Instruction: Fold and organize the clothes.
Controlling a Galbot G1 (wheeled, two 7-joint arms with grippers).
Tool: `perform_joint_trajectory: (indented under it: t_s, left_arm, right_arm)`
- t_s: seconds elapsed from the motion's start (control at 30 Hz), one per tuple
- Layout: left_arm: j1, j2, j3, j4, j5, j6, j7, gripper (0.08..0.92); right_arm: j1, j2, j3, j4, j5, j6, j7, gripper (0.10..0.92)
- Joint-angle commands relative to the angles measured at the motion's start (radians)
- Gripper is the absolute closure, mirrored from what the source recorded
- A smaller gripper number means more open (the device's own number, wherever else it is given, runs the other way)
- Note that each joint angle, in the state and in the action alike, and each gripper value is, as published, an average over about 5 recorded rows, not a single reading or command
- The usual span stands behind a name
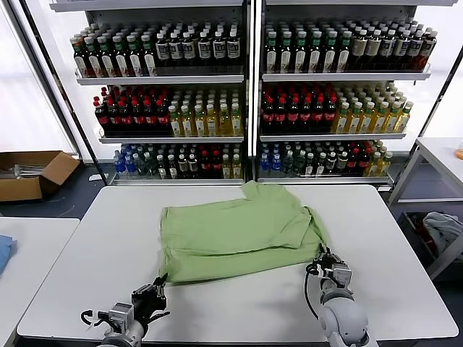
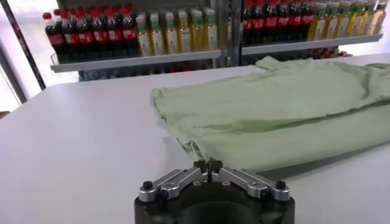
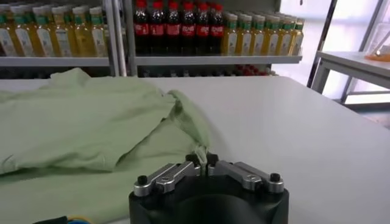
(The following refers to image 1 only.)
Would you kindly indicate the grey metal parts bundle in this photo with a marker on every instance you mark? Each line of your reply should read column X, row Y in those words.
column 21, row 170

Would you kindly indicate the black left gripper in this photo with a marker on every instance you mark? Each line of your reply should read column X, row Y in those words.
column 144, row 301

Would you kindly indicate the black storage bin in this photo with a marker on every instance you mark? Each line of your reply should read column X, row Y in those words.
column 410, row 224

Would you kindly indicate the black slanted pole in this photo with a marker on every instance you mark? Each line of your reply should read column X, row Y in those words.
column 65, row 90
column 433, row 108

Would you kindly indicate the blue folded cloth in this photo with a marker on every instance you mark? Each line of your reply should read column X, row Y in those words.
column 5, row 253

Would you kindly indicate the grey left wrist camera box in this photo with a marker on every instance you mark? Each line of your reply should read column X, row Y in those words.
column 121, row 312

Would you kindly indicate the green cap tea bottle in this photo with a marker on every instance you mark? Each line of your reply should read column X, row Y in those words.
column 148, row 56
column 316, row 54
column 272, row 54
column 286, row 54
column 135, row 56
column 94, row 58
column 121, row 57
column 81, row 58
column 301, row 54
column 344, row 54
column 107, row 58
column 331, row 54

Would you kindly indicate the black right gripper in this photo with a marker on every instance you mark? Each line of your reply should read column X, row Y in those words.
column 323, row 265

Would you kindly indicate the yellow juice bottle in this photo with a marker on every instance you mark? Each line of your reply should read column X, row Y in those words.
column 237, row 168
column 368, row 121
column 176, row 124
column 187, row 124
column 200, row 124
column 341, row 121
column 226, row 168
column 212, row 124
column 355, row 121
column 381, row 121
column 386, row 166
column 404, row 121
column 225, row 123
column 374, row 167
column 394, row 121
column 237, row 123

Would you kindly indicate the white paper scrap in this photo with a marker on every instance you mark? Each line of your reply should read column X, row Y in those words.
column 96, row 177

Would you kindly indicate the beige label dark drink bottle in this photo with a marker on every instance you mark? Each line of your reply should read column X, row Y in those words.
column 342, row 163
column 360, row 48
column 193, row 167
column 374, row 48
column 332, row 164
column 183, row 167

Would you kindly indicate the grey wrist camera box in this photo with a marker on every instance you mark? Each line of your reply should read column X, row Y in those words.
column 341, row 276
column 121, row 312

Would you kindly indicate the white label dark drink bottle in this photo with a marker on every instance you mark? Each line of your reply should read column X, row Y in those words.
column 219, row 48
column 173, row 169
column 162, row 50
column 204, row 49
column 320, row 167
column 402, row 47
column 176, row 50
column 234, row 48
column 310, row 167
column 416, row 47
column 162, row 169
column 428, row 47
column 189, row 50
column 388, row 47

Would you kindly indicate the teal clear water bottle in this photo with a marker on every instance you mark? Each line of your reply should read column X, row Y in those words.
column 141, row 167
column 150, row 167
column 288, row 165
column 300, row 165

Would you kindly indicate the green polo shirt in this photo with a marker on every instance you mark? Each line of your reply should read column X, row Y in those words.
column 235, row 231

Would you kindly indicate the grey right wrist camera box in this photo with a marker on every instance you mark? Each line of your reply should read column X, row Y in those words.
column 341, row 276

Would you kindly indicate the blue water bottle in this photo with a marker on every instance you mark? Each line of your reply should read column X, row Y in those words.
column 130, row 167
column 276, row 164
column 265, row 164
column 119, row 165

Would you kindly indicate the red cap cola bottle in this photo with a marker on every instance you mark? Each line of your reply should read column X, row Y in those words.
column 205, row 166
column 330, row 116
column 217, row 166
column 115, row 119
column 353, row 163
column 293, row 116
column 268, row 116
column 102, row 119
column 126, row 119
column 364, row 162
column 306, row 116
column 163, row 118
column 139, row 119
column 281, row 116
column 318, row 116
column 152, row 118

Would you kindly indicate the grey frame side table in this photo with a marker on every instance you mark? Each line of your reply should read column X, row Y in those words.
column 445, row 155

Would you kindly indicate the grey blue crumpled cloth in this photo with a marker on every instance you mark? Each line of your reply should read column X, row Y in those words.
column 443, row 227

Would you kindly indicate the brown cardboard box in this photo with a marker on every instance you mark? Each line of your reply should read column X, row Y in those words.
column 54, row 170

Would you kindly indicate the grey metal shelving unit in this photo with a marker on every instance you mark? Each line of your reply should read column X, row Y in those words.
column 343, row 76
column 162, row 80

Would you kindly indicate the red cloth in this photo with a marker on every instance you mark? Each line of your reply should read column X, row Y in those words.
column 429, row 241

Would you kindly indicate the grey metal frame bar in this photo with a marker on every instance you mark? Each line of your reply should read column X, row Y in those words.
column 448, row 253

